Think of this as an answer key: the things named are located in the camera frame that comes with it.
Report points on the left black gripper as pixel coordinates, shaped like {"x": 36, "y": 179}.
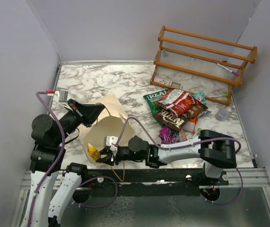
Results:
{"x": 87, "y": 113}

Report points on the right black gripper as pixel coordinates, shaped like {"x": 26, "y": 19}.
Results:
{"x": 108, "y": 159}

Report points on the yellow snack packet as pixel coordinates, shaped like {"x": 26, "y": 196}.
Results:
{"x": 93, "y": 152}

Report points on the purple snack bag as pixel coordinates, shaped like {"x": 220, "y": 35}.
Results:
{"x": 170, "y": 136}

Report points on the green crisps bag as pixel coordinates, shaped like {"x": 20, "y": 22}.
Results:
{"x": 152, "y": 100}

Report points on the brown chocolate packet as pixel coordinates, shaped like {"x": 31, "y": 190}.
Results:
{"x": 177, "y": 123}

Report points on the orange snack bag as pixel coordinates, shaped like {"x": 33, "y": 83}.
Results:
{"x": 190, "y": 126}

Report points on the red tortilla chips bag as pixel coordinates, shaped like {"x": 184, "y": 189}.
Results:
{"x": 177, "y": 102}

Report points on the teal candy bag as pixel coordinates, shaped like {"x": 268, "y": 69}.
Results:
{"x": 202, "y": 99}

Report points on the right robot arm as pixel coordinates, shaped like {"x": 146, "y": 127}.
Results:
{"x": 217, "y": 150}

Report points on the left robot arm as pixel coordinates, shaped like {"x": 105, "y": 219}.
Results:
{"x": 49, "y": 134}

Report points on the red white card box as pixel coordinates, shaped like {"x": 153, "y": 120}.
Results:
{"x": 159, "y": 80}

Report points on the wooden shelf rack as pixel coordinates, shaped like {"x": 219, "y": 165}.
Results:
{"x": 190, "y": 59}

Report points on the clear plastic cup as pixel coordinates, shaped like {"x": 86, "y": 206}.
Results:
{"x": 222, "y": 114}

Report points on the green tipped white pen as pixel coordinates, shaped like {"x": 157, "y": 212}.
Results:
{"x": 217, "y": 96}

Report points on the pink tipped white pen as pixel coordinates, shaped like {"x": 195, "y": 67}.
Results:
{"x": 224, "y": 67}

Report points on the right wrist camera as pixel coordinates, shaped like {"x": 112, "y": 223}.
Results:
{"x": 110, "y": 141}

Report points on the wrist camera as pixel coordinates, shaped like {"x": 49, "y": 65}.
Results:
{"x": 110, "y": 141}
{"x": 60, "y": 97}

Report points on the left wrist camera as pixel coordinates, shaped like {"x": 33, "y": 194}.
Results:
{"x": 60, "y": 97}

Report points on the black base frame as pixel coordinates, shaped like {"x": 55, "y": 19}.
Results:
{"x": 142, "y": 182}

